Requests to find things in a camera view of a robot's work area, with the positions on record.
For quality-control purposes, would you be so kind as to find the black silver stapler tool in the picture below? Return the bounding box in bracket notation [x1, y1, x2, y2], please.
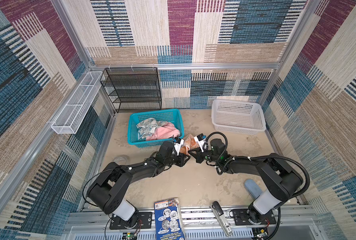
[211, 201, 233, 237]

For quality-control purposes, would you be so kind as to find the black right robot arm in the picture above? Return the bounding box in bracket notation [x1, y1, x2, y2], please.
[188, 139, 310, 225]

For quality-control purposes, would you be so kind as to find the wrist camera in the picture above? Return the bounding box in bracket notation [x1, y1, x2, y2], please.
[194, 134, 208, 153]
[173, 137, 184, 156]

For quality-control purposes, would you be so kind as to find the pink terry towel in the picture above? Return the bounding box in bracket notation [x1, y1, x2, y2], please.
[146, 121, 181, 141]

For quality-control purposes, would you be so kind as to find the white plastic basket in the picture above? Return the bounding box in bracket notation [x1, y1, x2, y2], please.
[212, 99, 267, 135]

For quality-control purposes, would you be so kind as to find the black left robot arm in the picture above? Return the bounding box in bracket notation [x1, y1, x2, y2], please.
[87, 141, 191, 229]

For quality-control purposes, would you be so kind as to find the blue bunny pattern towel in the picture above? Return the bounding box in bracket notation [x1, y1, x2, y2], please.
[137, 118, 168, 140]

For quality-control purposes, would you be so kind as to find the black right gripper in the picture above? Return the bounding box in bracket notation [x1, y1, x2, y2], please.
[187, 146, 219, 164]

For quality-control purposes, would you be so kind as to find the white wire mesh tray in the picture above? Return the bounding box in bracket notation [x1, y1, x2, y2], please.
[51, 72, 103, 135]

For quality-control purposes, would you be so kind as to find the orange bunny pattern towel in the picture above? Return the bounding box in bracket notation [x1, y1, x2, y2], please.
[180, 134, 200, 155]

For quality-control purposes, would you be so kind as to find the teal plastic basket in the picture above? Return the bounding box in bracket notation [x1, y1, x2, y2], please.
[127, 109, 184, 148]

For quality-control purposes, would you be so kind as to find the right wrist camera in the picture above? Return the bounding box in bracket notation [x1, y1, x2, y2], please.
[194, 134, 208, 153]

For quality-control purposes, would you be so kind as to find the blue printed package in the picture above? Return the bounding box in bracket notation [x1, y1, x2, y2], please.
[154, 198, 186, 240]

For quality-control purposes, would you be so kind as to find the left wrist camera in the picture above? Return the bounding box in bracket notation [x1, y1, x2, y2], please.
[173, 137, 184, 156]

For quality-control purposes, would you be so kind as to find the black wire shelf rack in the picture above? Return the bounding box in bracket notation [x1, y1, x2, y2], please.
[101, 67, 162, 113]

